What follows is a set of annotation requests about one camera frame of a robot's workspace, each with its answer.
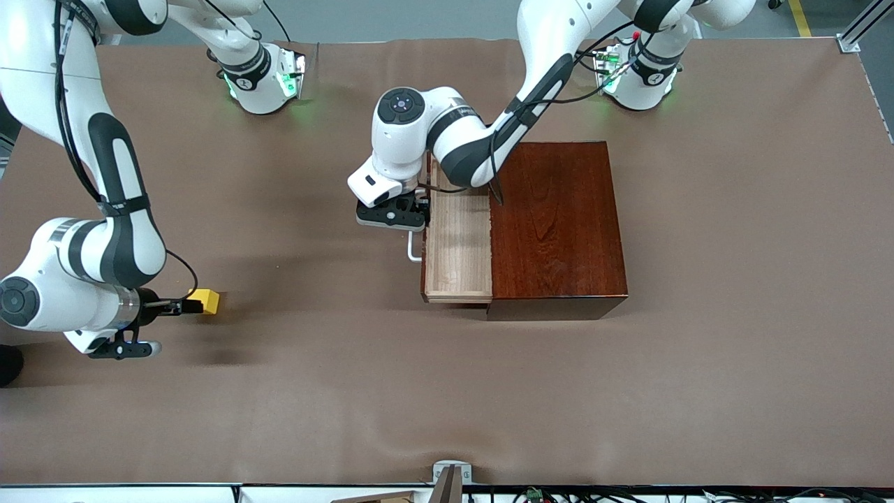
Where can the dark red wooden cabinet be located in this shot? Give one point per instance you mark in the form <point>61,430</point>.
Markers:
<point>566,237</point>

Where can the brown table mat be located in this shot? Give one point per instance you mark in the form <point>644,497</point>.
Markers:
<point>349,391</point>

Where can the brown cardboard piece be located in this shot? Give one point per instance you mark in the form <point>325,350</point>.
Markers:
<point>377,499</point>

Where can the aluminium post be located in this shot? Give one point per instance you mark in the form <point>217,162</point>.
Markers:
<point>450,489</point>

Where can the small metal bracket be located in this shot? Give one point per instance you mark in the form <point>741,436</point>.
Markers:
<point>441,467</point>

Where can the white table edge rail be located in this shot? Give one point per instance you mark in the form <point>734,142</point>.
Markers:
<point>140,494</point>

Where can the black round object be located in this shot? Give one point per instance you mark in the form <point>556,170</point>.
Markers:
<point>8,365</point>

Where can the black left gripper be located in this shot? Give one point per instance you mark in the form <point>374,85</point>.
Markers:
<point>421,207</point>

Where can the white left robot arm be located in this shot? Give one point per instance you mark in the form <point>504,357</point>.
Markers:
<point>398,150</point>

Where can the aluminium frame with corner bracket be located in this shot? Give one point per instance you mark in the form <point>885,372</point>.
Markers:
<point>869,19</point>

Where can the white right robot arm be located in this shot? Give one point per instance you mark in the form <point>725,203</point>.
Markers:
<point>49,307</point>

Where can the yellow block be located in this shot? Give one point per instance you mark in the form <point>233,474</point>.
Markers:
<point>209,302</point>

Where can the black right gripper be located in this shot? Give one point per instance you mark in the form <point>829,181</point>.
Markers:
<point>149,304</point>

